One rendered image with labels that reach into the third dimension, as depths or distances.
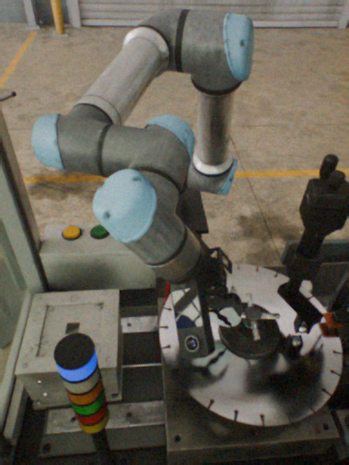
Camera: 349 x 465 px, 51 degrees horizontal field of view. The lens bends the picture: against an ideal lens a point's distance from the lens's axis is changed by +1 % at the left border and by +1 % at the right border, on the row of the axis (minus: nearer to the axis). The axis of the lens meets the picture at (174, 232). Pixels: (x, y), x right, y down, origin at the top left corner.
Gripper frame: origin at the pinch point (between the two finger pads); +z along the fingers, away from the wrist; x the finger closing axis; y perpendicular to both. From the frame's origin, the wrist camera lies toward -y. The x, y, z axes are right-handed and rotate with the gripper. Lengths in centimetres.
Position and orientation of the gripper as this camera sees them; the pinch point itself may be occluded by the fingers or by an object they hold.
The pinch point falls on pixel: (232, 324)
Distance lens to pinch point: 67.4
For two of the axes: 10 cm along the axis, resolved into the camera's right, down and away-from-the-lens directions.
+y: 0.9, -8.1, 5.8
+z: 4.9, 5.4, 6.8
